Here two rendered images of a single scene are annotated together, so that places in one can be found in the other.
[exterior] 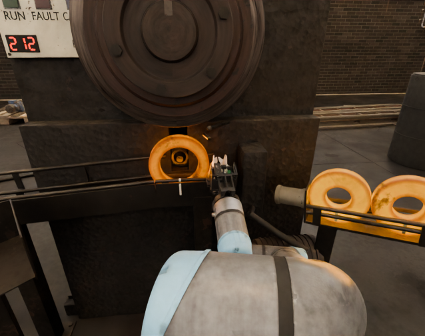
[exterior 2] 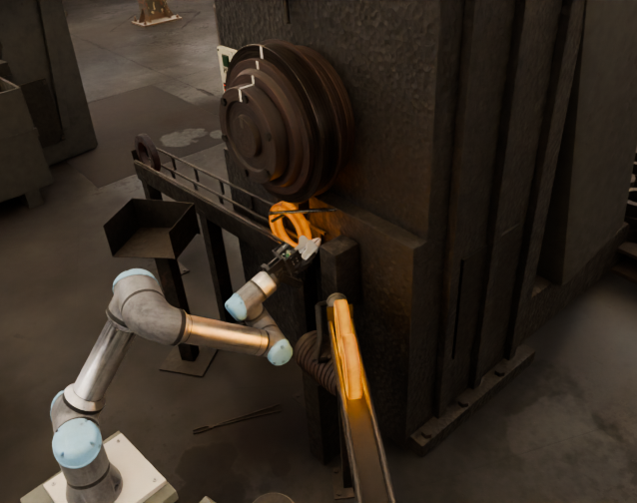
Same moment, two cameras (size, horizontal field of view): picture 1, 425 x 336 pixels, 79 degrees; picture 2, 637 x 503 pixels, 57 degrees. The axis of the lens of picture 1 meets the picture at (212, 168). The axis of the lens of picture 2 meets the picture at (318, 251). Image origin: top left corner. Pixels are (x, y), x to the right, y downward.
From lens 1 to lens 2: 1.49 m
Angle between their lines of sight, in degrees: 51
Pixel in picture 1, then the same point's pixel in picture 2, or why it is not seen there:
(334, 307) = (134, 308)
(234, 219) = (247, 288)
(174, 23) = (245, 133)
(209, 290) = (124, 282)
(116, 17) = (224, 118)
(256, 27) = (317, 143)
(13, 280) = (168, 253)
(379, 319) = not seen: outside the picture
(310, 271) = (144, 297)
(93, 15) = not seen: hidden behind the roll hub
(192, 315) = (118, 285)
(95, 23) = not seen: hidden behind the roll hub
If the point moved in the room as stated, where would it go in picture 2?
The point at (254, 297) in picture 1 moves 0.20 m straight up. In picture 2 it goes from (127, 291) to (106, 226)
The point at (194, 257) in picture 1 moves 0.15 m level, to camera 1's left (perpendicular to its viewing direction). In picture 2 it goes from (136, 272) to (118, 248)
